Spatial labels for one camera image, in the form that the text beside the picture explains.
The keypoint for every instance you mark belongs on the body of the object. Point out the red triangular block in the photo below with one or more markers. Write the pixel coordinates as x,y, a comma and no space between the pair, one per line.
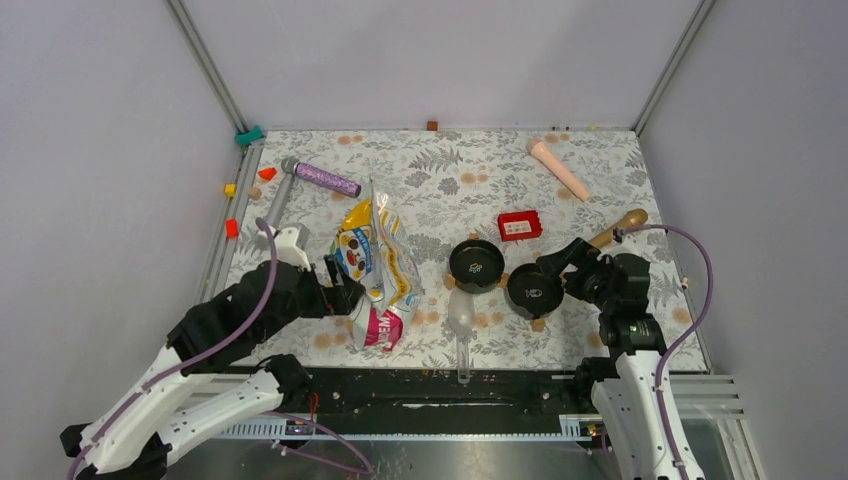
267,174

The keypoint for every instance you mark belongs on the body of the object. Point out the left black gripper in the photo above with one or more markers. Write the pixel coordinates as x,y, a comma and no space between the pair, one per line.
340,299

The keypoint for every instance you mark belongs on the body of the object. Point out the grey toy microphone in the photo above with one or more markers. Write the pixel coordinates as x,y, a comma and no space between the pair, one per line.
274,215

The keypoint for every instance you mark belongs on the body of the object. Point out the teal plastic block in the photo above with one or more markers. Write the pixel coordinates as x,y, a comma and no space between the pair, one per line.
246,138

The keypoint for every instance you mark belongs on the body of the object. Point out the red block on rail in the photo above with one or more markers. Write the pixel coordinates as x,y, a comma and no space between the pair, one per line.
232,229

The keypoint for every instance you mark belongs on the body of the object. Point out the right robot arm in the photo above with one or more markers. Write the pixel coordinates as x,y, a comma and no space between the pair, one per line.
628,387

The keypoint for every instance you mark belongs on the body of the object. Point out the pink toy microphone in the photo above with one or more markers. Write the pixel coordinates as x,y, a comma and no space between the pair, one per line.
539,150

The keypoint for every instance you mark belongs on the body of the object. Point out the floral patterned table mat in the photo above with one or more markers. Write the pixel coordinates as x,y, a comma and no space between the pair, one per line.
445,186

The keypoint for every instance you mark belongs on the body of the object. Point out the gold toy microphone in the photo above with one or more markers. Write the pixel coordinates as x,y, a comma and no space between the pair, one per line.
632,218

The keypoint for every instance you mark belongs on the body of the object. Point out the cat food bag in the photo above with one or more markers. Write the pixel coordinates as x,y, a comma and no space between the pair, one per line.
371,245

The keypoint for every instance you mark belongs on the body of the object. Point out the black bowl fish print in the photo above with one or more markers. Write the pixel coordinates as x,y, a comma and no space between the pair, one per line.
531,294

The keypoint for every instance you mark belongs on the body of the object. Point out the red plastic box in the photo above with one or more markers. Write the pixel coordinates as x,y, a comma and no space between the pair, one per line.
519,225

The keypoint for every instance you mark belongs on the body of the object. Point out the black bowl paw print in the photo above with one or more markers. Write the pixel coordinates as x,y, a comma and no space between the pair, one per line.
476,266

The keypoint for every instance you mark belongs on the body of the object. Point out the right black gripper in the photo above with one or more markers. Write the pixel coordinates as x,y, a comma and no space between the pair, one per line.
580,254

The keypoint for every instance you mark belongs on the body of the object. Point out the purple glitter toy microphone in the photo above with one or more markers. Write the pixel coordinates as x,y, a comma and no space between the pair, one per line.
320,177

